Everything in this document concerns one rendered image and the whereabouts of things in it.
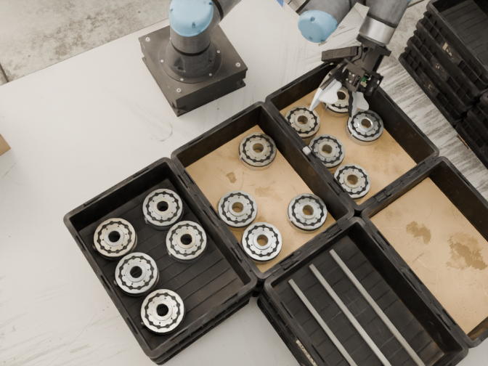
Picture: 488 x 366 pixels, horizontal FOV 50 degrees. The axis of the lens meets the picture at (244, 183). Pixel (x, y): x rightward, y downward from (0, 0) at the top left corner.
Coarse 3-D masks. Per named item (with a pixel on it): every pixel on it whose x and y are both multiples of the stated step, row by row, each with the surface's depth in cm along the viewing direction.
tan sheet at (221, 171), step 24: (192, 168) 144; (216, 168) 144; (240, 168) 145; (288, 168) 146; (216, 192) 141; (264, 192) 142; (288, 192) 143; (312, 192) 143; (264, 216) 139; (240, 240) 136; (264, 240) 137; (288, 240) 137; (264, 264) 134
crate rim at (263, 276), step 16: (240, 112) 140; (272, 112) 141; (192, 144) 135; (176, 160) 133; (320, 176) 134; (336, 192) 133; (208, 208) 129; (352, 208) 131; (224, 224) 127; (336, 224) 131; (288, 256) 125; (256, 272) 123; (272, 272) 123
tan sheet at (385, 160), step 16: (304, 96) 155; (320, 112) 154; (320, 128) 151; (336, 128) 152; (352, 144) 150; (384, 144) 151; (352, 160) 148; (368, 160) 148; (384, 160) 148; (400, 160) 149; (384, 176) 146; (368, 192) 144
